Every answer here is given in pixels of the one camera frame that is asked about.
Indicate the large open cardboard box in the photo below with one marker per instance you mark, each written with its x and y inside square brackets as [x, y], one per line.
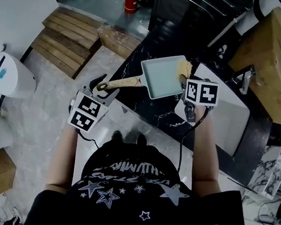
[268, 73]

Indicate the white drain pipe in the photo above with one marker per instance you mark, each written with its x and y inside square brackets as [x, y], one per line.
[225, 28]

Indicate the chrome faucet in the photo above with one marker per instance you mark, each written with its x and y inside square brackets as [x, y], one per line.
[246, 80]

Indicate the black marble vanity counter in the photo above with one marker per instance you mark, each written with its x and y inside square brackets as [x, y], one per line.
[155, 111]

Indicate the stained brown board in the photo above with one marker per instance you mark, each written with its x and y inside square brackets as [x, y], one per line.
[118, 42]

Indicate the white rectangular sink basin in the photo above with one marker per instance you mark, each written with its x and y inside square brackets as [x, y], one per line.
[225, 119]

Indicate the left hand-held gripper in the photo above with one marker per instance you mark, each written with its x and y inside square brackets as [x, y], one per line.
[87, 113]

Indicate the dark wooden pallet steps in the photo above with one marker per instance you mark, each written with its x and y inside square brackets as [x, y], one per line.
[62, 42]

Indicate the white round trash bin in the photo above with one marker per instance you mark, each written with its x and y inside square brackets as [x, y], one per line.
[11, 77]

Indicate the white round appliance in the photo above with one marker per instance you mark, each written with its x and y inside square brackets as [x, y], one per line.
[277, 16]

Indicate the yellow sponge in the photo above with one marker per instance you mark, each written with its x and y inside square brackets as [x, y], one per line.
[184, 67]

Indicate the person's black shoe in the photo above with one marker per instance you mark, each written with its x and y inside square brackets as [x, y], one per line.
[116, 135]
[142, 139]

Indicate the dark grey laundry machine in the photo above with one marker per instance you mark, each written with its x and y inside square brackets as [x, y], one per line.
[192, 14]

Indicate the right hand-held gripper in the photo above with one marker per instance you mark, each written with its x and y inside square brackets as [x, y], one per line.
[202, 92]

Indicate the person's left forearm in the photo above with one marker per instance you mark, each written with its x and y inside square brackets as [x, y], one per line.
[62, 161]

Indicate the white marble-pattern cabinet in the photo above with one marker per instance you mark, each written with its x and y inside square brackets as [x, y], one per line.
[272, 175]

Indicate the black star-print shirt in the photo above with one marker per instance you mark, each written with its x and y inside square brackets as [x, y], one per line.
[132, 204]

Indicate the person's right forearm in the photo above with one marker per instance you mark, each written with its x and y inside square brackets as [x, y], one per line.
[206, 154]

